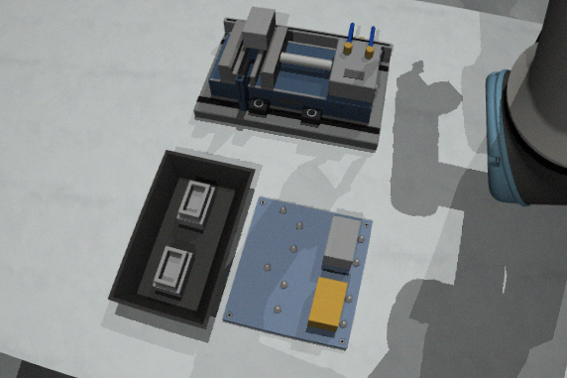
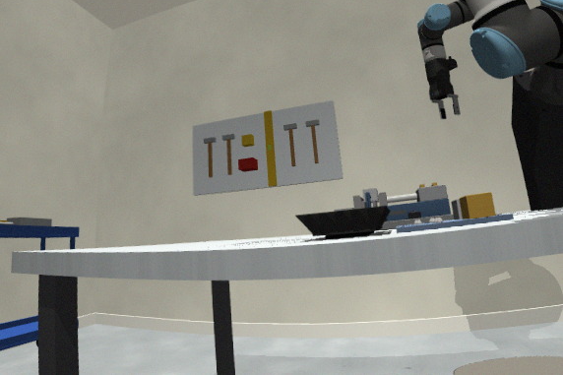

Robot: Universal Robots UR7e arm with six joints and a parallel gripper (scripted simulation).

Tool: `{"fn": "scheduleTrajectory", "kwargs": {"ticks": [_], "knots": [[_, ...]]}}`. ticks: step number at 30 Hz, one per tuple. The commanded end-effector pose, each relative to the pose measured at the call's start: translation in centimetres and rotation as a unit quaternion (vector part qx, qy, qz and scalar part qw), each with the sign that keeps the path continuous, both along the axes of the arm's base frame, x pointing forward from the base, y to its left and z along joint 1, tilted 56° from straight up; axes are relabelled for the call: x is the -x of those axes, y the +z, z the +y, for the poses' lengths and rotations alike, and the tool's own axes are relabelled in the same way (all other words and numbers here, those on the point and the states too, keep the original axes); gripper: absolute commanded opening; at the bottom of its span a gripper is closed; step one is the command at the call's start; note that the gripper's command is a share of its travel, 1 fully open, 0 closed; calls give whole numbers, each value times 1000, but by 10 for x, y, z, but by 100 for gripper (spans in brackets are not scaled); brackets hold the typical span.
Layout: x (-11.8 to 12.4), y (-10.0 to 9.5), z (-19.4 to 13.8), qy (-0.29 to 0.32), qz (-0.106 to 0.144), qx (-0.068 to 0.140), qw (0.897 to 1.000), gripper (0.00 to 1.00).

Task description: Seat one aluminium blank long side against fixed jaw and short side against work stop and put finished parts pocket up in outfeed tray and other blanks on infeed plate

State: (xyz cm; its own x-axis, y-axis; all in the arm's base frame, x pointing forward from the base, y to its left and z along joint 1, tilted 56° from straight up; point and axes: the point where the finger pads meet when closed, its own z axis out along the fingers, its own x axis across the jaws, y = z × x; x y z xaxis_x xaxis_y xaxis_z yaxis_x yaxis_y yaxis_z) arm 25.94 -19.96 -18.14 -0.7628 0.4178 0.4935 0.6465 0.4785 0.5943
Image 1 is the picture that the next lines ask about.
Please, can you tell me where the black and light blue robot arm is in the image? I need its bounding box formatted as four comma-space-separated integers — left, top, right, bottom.
486, 0, 567, 206

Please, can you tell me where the yellow rectangular block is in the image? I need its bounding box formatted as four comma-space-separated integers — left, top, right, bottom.
307, 277, 348, 332

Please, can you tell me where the grey flat bar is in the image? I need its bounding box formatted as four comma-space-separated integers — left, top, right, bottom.
232, 45, 250, 81
250, 50, 267, 85

